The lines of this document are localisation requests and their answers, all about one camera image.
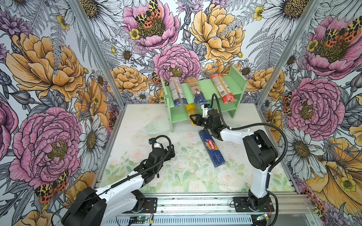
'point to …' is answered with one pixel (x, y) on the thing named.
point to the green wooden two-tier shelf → (237, 82)
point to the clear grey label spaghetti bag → (178, 94)
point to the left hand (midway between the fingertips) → (167, 151)
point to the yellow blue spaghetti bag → (199, 99)
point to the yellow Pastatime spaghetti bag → (191, 108)
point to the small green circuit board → (139, 218)
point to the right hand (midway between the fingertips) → (192, 119)
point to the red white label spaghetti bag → (223, 88)
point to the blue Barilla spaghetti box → (212, 148)
